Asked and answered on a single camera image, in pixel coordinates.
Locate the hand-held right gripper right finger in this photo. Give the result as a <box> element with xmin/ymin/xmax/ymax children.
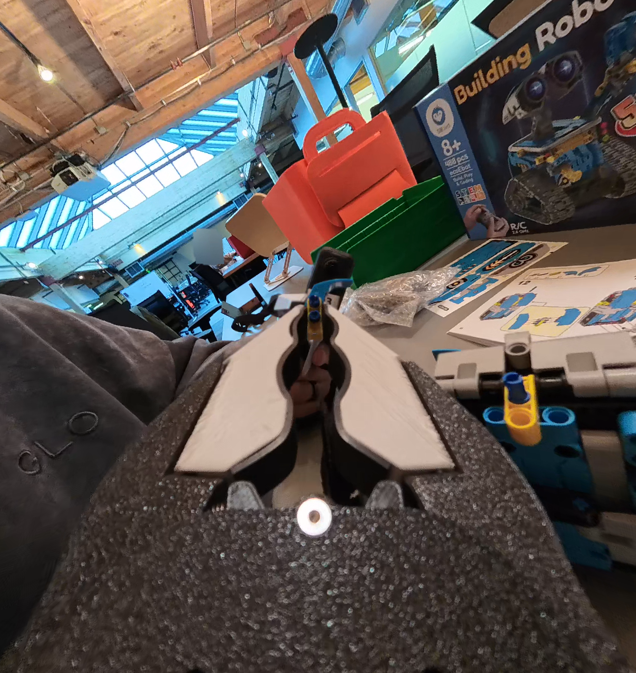
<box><xmin>322</xmin><ymin>304</ymin><xmax>456</xmax><ymax>482</ymax></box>

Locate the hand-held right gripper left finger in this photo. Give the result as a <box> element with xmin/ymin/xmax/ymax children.
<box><xmin>174</xmin><ymin>304</ymin><xmax>306</xmax><ymax>496</ymax></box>

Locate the person's left forearm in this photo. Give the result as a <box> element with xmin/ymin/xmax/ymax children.
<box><xmin>168</xmin><ymin>336</ymin><xmax>237</xmax><ymax>403</ymax></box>

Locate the grey desk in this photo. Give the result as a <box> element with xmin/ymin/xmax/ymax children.
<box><xmin>181</xmin><ymin>221</ymin><xmax>636</xmax><ymax>673</ymax></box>

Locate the person's left hand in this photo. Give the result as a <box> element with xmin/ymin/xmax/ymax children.
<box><xmin>290</xmin><ymin>344</ymin><xmax>334</xmax><ymax>420</ymax></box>

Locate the black tablet stand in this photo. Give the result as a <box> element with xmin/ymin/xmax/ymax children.
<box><xmin>230</xmin><ymin>283</ymin><xmax>278</xmax><ymax>333</ymax></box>

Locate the clear plastic parts bag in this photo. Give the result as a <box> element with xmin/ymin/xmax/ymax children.
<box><xmin>341</xmin><ymin>267</ymin><xmax>461</xmax><ymax>328</ymax></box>

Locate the green storage bin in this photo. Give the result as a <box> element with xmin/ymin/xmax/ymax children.
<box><xmin>310</xmin><ymin>176</ymin><xmax>468</xmax><ymax>291</ymax></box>

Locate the black office chair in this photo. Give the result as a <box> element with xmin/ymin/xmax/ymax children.
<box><xmin>188</xmin><ymin>262</ymin><xmax>230</xmax><ymax>301</ymax></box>
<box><xmin>371</xmin><ymin>45</ymin><xmax>441</xmax><ymax>182</ymax></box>

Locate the orange felt bag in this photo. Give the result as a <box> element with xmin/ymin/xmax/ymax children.
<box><xmin>262</xmin><ymin>109</ymin><xmax>419</xmax><ymax>249</ymax></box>

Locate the plywood stand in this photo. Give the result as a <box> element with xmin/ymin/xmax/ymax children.
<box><xmin>224</xmin><ymin>193</ymin><xmax>304</xmax><ymax>291</ymax></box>

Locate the grey blue toy robot build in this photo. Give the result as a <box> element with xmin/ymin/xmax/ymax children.
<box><xmin>433</xmin><ymin>331</ymin><xmax>636</xmax><ymax>575</ymax></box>

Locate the blue sticker sheet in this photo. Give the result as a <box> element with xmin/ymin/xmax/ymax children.
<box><xmin>426</xmin><ymin>239</ymin><xmax>568</xmax><ymax>319</ymax></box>

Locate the glass skylight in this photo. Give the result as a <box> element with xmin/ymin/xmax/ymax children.
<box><xmin>0</xmin><ymin>94</ymin><xmax>241</xmax><ymax>249</ymax></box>

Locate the instruction booklet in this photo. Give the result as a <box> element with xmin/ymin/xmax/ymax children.
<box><xmin>447</xmin><ymin>257</ymin><xmax>636</xmax><ymax>349</ymax></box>

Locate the black disc on pole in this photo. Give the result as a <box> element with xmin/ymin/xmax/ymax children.
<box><xmin>294</xmin><ymin>13</ymin><xmax>349</xmax><ymax>109</ymax></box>

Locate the white ceiling projector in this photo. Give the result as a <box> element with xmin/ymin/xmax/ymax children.
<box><xmin>49</xmin><ymin>151</ymin><xmax>111</xmax><ymax>202</ymax></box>

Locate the toy robot kit box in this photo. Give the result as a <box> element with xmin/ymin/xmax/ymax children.
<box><xmin>414</xmin><ymin>0</ymin><xmax>636</xmax><ymax>241</ymax></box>

